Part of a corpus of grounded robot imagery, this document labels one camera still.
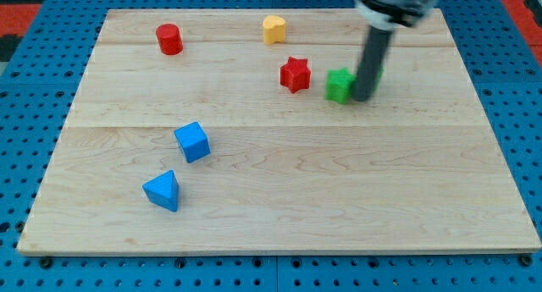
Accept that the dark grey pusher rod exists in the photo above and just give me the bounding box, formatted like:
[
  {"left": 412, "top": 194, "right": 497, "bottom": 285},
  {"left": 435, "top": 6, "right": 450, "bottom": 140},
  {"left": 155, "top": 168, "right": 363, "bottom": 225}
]
[{"left": 351, "top": 26, "right": 394, "bottom": 102}]

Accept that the green star block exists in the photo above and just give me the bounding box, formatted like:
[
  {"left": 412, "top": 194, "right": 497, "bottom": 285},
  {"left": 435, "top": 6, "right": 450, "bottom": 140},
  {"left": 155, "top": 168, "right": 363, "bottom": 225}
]
[{"left": 324, "top": 68, "right": 355, "bottom": 105}]

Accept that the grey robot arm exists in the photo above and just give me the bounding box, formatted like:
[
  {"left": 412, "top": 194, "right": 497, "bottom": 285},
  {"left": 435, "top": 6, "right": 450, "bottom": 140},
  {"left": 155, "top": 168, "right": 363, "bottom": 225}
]
[{"left": 351, "top": 0, "right": 438, "bottom": 102}]

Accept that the red star block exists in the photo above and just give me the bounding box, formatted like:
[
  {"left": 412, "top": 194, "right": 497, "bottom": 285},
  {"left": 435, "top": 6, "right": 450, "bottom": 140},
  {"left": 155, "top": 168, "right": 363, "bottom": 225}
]
[{"left": 279, "top": 57, "right": 311, "bottom": 94}]

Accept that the yellow heart block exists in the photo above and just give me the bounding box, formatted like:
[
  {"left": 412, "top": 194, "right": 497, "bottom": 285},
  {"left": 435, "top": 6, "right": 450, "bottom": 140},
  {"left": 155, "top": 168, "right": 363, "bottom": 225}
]
[{"left": 263, "top": 15, "right": 286, "bottom": 45}]

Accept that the green block behind rod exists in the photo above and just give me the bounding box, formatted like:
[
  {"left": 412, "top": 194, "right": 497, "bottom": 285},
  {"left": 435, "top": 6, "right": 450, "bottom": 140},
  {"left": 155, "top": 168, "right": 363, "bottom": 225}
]
[{"left": 373, "top": 66, "right": 384, "bottom": 91}]

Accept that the wooden board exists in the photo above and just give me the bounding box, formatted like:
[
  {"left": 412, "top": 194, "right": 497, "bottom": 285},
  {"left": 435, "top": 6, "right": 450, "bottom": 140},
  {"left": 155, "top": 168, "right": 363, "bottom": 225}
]
[{"left": 18, "top": 9, "right": 541, "bottom": 256}]

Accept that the blue cube block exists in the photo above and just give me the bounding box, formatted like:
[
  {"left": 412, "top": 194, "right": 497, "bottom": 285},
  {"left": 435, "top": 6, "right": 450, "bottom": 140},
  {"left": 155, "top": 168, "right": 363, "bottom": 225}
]
[{"left": 174, "top": 122, "right": 210, "bottom": 163}]

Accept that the red cylinder block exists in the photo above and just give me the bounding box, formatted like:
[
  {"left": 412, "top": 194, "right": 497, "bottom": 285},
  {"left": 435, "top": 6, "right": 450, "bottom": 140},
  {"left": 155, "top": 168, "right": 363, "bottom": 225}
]
[{"left": 155, "top": 24, "right": 183, "bottom": 55}]

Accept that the blue triangle block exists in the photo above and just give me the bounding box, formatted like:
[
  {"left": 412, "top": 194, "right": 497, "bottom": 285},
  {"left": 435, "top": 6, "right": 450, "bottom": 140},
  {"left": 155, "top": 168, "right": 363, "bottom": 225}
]
[{"left": 142, "top": 170, "right": 179, "bottom": 212}]

